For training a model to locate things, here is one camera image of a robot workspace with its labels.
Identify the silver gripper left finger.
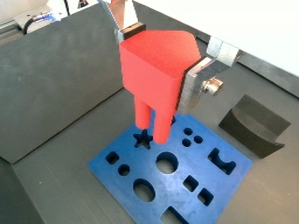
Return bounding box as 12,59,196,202
97,0,145,43

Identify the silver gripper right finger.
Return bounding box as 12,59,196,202
176,37,241,115

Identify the red three prong block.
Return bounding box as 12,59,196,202
118,30,201,144

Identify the black curved holder stand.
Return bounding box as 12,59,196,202
219,94,291,158

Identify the blue shape sorter board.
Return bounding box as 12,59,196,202
88,115,252,224

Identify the silver rail with cable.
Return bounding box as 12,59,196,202
0,0,98,40

